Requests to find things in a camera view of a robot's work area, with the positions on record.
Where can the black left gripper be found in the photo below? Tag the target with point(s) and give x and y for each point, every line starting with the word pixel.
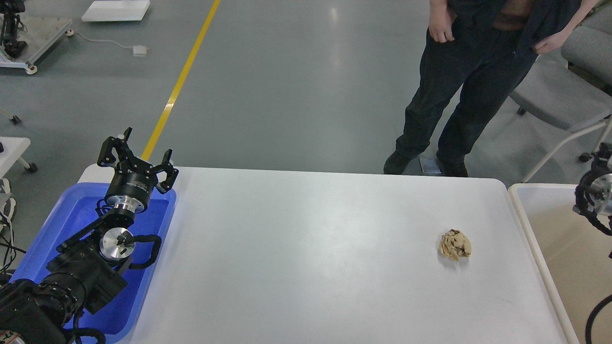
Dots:
pixel 133 183

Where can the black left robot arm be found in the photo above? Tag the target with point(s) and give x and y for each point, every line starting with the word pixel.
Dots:
pixel 88 272

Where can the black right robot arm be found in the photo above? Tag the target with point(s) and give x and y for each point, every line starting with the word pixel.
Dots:
pixel 593 193

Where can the person's right hand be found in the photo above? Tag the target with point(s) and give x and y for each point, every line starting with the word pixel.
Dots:
pixel 440 21

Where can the person's left hand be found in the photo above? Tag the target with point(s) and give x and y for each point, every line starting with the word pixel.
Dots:
pixel 551 43

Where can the white side table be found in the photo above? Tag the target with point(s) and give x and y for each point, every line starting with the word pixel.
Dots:
pixel 12 149

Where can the white flat board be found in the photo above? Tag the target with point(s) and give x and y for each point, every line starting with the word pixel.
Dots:
pixel 116 11

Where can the grey wheeled platform cart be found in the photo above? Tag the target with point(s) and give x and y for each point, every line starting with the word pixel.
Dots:
pixel 25 39

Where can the small grey floor plate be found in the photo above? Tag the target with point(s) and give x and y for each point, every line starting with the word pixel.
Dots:
pixel 430 166

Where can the crumpled brown paper ball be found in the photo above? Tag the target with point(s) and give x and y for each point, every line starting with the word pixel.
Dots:
pixel 454 245

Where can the person in dark clothes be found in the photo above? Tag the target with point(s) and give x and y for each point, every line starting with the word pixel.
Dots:
pixel 491 55

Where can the grey office chair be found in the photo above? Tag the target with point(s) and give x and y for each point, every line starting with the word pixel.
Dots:
pixel 557 96

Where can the beige plastic bin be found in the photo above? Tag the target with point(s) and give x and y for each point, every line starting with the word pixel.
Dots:
pixel 573 256

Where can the white power adapter with cable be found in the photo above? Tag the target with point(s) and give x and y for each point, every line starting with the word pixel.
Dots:
pixel 136 50

